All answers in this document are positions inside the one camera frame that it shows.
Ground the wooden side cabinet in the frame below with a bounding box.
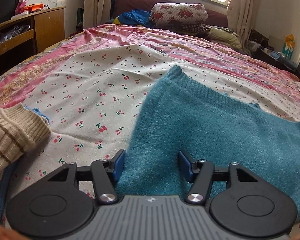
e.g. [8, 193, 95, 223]
[0, 6, 67, 63]

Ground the teal fuzzy sweater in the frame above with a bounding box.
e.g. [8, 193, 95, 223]
[116, 66, 300, 219]

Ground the left beige curtain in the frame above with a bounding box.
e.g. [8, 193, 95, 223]
[83, 0, 111, 29]

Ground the blue clothing pile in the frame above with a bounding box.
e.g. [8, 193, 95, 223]
[113, 9, 155, 29]

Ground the right beige curtain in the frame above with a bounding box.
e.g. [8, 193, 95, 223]
[226, 0, 261, 46]

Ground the red floral rolled quilt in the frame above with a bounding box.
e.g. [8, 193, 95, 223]
[150, 3, 208, 28]

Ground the beige curtain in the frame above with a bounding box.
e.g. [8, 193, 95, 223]
[83, 0, 111, 29]
[226, 0, 261, 46]

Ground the maroon sofa bench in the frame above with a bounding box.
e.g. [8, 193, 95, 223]
[111, 0, 228, 28]

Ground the beige brown striped sweater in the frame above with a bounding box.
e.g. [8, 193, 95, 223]
[0, 103, 51, 175]

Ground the dark nightstand with clutter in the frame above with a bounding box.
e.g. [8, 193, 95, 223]
[247, 30, 297, 73]

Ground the pink cherry print bedsheet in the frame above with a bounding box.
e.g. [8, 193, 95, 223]
[0, 24, 300, 198]

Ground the olive yellow pillow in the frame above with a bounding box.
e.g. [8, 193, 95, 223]
[206, 27, 242, 50]

